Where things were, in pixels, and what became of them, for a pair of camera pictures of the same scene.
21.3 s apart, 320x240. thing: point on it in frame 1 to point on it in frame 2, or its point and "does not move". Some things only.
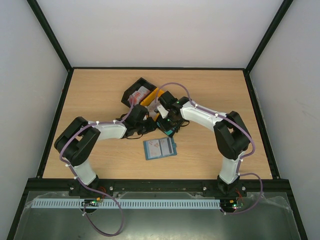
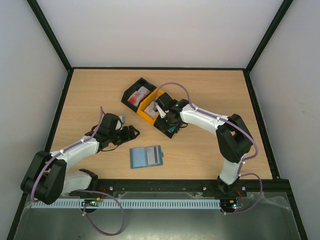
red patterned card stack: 136,97 does not move
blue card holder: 159,148 to 146,156
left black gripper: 151,127 to 131,136
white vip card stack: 151,108 does not move
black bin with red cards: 137,93 does not move
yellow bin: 151,102 does not move
